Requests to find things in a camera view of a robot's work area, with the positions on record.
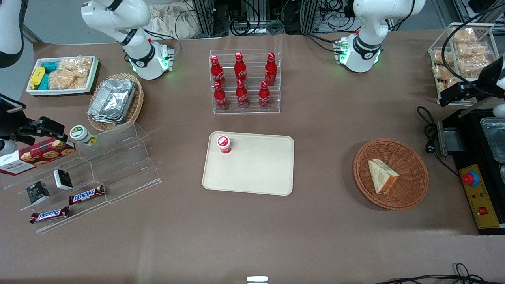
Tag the stack of foil containers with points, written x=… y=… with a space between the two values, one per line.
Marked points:
x=112 y=100

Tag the red emergency stop button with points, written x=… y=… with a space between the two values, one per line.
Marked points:
x=470 y=178

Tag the black sealing machine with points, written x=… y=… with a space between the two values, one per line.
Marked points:
x=469 y=138

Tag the beige cloth bag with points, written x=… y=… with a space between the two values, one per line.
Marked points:
x=169 y=19

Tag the clear acrylic bottle rack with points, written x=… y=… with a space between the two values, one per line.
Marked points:
x=252 y=59

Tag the beige plastic serving tray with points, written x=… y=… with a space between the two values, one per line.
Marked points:
x=260 y=169

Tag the round brown wicker basket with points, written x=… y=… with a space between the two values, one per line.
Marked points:
x=412 y=177

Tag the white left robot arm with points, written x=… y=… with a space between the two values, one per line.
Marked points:
x=367 y=35

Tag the triangular sandwich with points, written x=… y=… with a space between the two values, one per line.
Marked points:
x=382 y=175

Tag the oval wicker basket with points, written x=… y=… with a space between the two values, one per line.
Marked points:
x=137 y=100

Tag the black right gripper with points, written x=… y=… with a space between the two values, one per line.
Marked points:
x=8 y=122

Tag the clear acrylic stepped shelf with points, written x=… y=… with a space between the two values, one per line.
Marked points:
x=126 y=165

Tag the small black box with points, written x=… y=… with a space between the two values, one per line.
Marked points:
x=63 y=179
x=38 y=192

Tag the brown Snickers bar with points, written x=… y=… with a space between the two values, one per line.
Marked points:
x=49 y=215
x=86 y=195

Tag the yellow snack packet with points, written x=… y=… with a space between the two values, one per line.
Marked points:
x=37 y=77

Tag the yellow machine control panel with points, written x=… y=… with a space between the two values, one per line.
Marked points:
x=481 y=201

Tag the large clear rice cracker bag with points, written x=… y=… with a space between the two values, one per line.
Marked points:
x=71 y=73

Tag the clear bag of crackers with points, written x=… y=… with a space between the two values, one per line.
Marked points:
x=444 y=72
x=473 y=49
x=475 y=65
x=438 y=57
x=445 y=84
x=463 y=35

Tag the red lid small cup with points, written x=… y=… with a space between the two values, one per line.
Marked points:
x=223 y=144

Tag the small white box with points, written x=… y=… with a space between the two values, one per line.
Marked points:
x=257 y=280

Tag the brown table covering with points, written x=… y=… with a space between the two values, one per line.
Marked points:
x=252 y=236

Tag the steel pan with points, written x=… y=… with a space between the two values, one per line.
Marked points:
x=495 y=138

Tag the red tartan cookie box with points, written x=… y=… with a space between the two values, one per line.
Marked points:
x=37 y=156

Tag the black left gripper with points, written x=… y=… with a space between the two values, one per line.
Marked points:
x=486 y=79

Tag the green lid yogurt cup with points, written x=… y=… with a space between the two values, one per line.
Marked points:
x=81 y=134

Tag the teal snack packet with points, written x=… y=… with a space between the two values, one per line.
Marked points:
x=51 y=66
x=44 y=82

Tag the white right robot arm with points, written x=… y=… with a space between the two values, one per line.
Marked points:
x=118 y=15

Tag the white rectangular plastic bin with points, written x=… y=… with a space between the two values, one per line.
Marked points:
x=34 y=91

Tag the red cola bottle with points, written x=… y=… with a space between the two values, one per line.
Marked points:
x=264 y=96
x=270 y=71
x=240 y=69
x=242 y=96
x=220 y=98
x=217 y=73

